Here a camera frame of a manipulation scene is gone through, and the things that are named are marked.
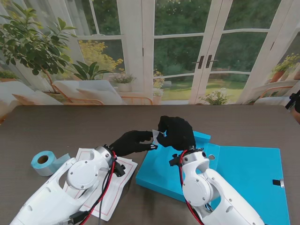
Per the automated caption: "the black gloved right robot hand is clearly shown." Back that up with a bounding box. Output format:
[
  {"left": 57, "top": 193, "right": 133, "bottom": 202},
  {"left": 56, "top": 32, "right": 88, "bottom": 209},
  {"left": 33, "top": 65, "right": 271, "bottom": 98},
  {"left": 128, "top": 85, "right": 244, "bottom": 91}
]
[{"left": 156, "top": 115, "right": 196, "bottom": 152}]

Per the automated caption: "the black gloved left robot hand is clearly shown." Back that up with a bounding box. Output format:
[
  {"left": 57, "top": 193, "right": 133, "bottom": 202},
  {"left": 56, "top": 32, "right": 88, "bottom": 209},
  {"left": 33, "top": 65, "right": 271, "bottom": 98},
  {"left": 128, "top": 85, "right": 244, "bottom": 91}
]
[{"left": 110, "top": 130, "right": 159, "bottom": 157}]

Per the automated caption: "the white peeled label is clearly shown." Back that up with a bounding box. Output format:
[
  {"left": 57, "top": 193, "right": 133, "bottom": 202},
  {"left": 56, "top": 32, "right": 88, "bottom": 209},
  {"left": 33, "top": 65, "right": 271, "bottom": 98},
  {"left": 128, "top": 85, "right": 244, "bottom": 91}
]
[{"left": 151, "top": 129, "right": 166, "bottom": 146}]

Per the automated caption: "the blue plastic file box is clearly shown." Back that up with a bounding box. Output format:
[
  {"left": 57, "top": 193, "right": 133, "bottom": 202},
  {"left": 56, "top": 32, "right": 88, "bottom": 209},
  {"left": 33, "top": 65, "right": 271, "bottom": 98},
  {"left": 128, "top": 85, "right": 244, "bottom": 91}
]
[{"left": 135, "top": 130, "right": 291, "bottom": 225}]

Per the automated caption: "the blue-backed white label roll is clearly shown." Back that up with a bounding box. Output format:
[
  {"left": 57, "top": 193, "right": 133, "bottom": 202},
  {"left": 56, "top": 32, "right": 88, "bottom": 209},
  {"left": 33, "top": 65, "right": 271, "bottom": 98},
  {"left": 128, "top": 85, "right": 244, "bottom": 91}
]
[{"left": 31, "top": 151, "right": 71, "bottom": 177}]

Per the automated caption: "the red-lined white paper sheet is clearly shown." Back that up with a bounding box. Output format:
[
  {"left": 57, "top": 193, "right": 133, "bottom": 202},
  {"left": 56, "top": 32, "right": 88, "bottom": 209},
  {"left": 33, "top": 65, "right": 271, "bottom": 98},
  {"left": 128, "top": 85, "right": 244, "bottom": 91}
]
[
  {"left": 75, "top": 147, "right": 97, "bottom": 163},
  {"left": 63, "top": 156, "right": 138, "bottom": 222}
]

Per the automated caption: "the printed garden window backdrop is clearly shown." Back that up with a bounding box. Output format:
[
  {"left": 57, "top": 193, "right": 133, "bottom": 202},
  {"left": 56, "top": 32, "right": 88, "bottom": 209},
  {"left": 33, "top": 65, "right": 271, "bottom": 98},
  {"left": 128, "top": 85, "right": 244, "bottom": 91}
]
[{"left": 0, "top": 0, "right": 300, "bottom": 125}]

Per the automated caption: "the black tripod stand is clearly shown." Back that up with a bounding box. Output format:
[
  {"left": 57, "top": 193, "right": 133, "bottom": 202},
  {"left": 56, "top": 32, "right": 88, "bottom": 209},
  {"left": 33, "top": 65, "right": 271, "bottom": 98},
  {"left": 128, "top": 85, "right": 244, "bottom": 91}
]
[{"left": 285, "top": 92, "right": 300, "bottom": 110}]

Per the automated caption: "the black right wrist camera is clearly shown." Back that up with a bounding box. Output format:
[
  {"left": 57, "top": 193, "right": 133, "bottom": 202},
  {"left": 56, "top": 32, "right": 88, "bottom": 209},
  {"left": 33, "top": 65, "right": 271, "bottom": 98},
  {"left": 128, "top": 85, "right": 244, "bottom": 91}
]
[{"left": 169, "top": 153, "right": 186, "bottom": 167}]

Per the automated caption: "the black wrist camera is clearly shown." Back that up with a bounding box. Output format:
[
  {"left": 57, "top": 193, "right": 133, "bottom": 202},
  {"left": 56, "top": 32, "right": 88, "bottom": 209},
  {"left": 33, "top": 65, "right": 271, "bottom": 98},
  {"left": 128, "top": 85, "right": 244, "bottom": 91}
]
[
  {"left": 114, "top": 164, "right": 127, "bottom": 178},
  {"left": 169, "top": 153, "right": 186, "bottom": 167}
]

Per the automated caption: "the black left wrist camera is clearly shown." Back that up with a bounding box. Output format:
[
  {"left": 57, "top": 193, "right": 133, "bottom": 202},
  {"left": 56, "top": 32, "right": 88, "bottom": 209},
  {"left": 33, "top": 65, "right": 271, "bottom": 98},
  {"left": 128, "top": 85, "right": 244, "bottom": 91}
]
[{"left": 114, "top": 164, "right": 127, "bottom": 178}]

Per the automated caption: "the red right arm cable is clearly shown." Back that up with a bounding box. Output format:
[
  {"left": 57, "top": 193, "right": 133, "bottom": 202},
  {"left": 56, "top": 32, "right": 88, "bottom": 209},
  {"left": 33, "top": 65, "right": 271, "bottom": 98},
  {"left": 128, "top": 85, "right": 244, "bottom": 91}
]
[{"left": 179, "top": 150, "right": 203, "bottom": 225}]

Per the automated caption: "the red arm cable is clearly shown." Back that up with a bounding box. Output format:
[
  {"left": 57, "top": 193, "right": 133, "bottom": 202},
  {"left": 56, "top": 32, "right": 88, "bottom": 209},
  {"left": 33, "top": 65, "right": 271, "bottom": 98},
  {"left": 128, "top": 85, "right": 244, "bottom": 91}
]
[
  {"left": 179, "top": 150, "right": 203, "bottom": 225},
  {"left": 82, "top": 151, "right": 118, "bottom": 222}
]

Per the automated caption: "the red left arm cable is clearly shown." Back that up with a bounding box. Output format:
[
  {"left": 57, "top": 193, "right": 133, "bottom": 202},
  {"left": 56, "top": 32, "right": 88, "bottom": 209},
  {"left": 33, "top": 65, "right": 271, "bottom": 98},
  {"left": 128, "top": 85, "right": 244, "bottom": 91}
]
[{"left": 82, "top": 151, "right": 118, "bottom": 222}]

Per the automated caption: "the grey left arm cable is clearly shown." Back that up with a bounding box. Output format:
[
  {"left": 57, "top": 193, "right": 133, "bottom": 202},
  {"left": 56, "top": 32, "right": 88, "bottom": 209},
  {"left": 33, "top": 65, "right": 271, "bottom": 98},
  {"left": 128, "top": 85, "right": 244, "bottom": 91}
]
[{"left": 97, "top": 171, "right": 111, "bottom": 225}]

